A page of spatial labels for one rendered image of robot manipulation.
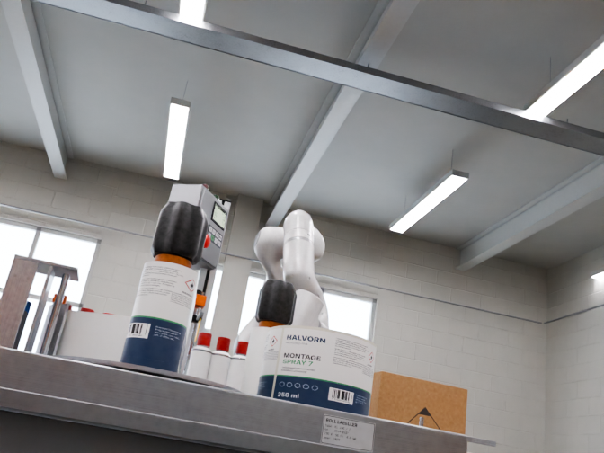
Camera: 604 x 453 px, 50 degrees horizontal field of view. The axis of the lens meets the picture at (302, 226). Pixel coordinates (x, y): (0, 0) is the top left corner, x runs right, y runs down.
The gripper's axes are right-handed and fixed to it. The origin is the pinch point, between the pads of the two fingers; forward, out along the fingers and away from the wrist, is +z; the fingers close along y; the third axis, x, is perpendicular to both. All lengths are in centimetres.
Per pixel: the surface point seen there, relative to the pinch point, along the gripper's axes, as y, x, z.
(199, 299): -5.9, -24.6, -16.4
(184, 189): -2, -44, -39
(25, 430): 81, -34, 29
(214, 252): -9.3, -28.3, -30.8
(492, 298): -524, 282, -337
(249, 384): 30.9, -7.3, 2.1
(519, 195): -355, 192, -363
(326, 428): 78, -2, 10
